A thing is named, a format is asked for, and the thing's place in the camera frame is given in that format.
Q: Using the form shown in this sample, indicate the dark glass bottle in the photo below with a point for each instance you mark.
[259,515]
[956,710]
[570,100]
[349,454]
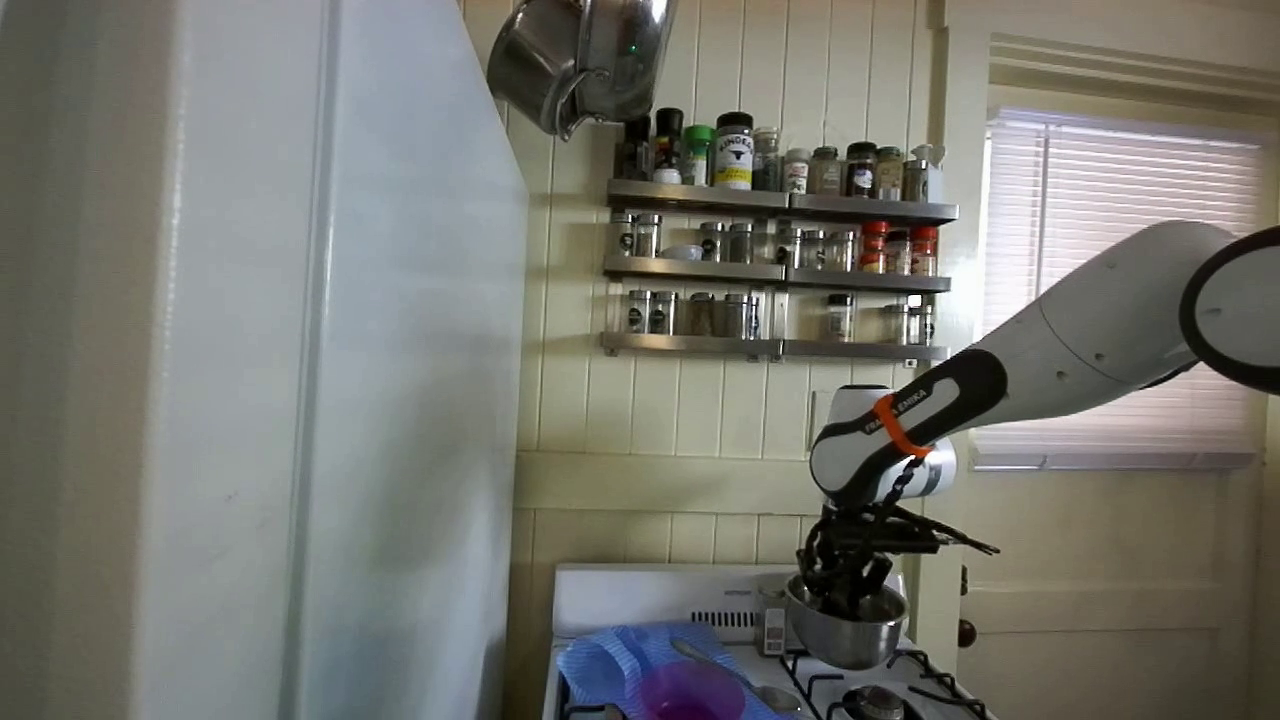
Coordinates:
[636,154]

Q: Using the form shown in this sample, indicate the black stove grate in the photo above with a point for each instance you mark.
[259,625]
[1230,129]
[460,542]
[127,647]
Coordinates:
[935,686]

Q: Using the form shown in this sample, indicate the white bottle black cap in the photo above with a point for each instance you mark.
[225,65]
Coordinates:
[735,159]

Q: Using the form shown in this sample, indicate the purple plastic bowl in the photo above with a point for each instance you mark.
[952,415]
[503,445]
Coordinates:
[688,694]

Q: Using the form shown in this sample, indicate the blue cloth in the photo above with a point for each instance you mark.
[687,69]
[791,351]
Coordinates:
[600,666]

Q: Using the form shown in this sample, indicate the red spice jar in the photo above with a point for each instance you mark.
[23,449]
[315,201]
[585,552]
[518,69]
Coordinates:
[872,250]
[924,250]

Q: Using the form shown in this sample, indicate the steel mixing bowl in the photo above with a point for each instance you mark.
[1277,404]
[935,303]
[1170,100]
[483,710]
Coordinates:
[842,641]

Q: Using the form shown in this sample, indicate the black door lock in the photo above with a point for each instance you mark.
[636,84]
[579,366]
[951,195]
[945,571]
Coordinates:
[964,625]

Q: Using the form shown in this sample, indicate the white window blind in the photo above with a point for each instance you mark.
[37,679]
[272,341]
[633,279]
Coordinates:
[1064,186]

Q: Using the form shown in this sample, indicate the white gas stove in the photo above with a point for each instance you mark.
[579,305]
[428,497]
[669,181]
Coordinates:
[643,592]

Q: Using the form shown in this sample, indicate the steel wall shelf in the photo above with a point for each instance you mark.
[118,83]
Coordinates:
[772,275]
[772,205]
[695,346]

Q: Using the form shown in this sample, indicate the white refrigerator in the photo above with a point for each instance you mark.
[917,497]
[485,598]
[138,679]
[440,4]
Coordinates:
[267,373]

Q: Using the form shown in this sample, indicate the small grey box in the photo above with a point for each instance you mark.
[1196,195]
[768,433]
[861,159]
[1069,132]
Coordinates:
[772,633]

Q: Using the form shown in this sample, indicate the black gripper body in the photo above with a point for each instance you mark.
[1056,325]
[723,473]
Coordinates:
[861,538]

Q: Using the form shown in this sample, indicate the white door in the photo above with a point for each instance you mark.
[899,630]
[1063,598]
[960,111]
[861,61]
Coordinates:
[1107,600]

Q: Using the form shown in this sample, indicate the hanging steel pot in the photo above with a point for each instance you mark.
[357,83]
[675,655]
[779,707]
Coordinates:
[575,61]

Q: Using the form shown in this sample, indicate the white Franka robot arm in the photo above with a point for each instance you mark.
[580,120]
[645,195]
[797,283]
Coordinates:
[1095,332]

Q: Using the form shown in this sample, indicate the gas burner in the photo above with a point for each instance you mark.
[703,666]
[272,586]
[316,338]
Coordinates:
[872,701]

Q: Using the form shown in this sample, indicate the glass spice jar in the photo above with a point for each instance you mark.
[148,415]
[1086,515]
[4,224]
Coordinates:
[765,244]
[780,313]
[709,243]
[797,172]
[661,313]
[839,322]
[827,172]
[755,313]
[697,313]
[917,178]
[725,313]
[903,255]
[917,322]
[890,178]
[739,243]
[791,244]
[833,250]
[636,313]
[643,237]

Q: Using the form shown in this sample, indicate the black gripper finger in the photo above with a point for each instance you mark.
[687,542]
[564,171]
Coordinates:
[872,592]
[827,590]

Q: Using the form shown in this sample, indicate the dark bottle black cap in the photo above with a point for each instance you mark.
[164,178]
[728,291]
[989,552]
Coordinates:
[669,144]

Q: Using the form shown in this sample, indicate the green lid jar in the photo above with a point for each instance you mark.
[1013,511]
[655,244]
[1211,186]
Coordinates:
[697,159]

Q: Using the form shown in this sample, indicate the black lid spice jar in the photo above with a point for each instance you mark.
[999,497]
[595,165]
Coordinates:
[861,172]

